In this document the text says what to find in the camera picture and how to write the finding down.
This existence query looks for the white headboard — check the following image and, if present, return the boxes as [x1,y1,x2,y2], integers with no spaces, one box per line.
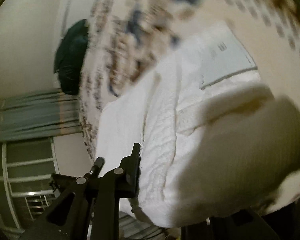
[55,0,96,38]

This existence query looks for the window with white frame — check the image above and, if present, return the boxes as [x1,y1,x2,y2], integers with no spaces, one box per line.
[0,138,59,231]

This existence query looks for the white pants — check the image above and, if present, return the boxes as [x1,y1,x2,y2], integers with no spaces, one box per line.
[96,23,300,228]

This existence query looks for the floral bedspread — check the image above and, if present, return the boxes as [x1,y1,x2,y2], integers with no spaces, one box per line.
[79,0,300,159]

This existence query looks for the dark green blanket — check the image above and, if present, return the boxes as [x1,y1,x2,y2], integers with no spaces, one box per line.
[54,19,89,96]

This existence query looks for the green curtain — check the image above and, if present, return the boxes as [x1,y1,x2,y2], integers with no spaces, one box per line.
[0,89,82,142]

